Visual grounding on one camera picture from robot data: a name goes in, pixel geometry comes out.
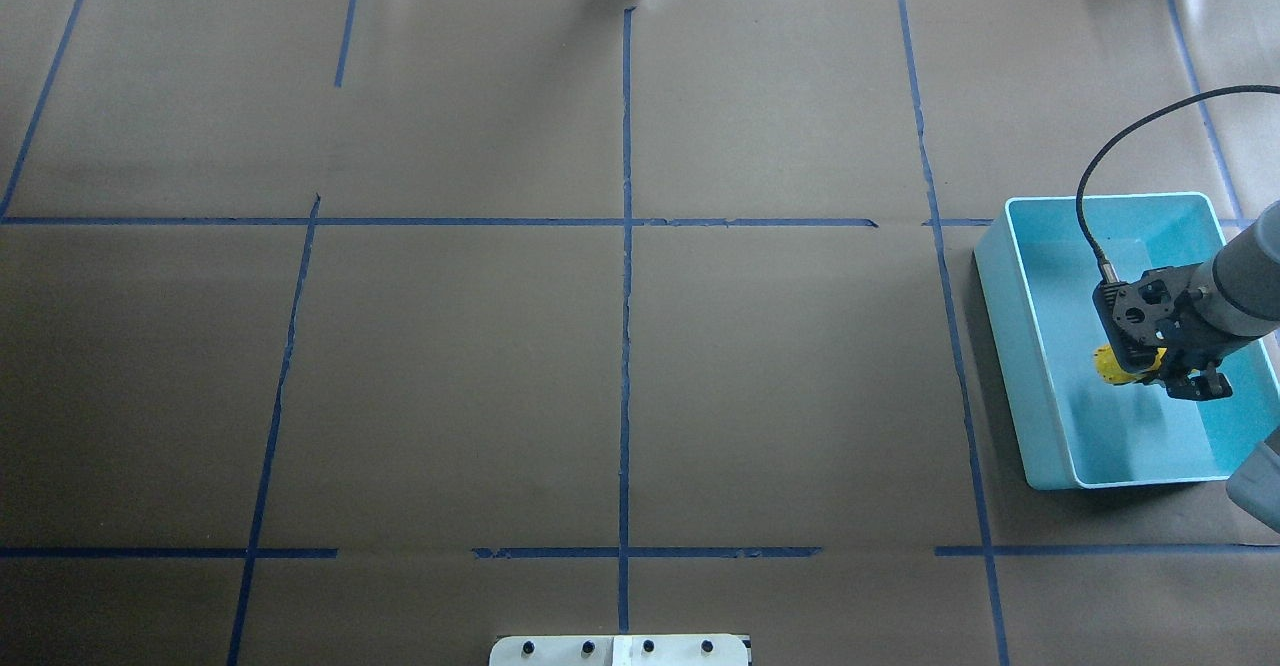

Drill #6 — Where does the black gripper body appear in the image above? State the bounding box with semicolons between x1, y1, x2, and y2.
1092;265;1251;373

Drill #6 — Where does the turquoise plastic bin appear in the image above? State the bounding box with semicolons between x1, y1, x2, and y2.
975;192;1277;491

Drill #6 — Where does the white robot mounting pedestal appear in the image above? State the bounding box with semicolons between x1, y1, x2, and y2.
488;633;753;665

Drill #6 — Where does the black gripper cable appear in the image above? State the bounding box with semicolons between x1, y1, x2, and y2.
1075;85;1280;287

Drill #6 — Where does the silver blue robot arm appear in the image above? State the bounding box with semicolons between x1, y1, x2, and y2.
1082;204;1279;402

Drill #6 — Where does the yellow beetle toy car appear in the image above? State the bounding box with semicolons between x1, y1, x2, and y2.
1092;345;1169;387

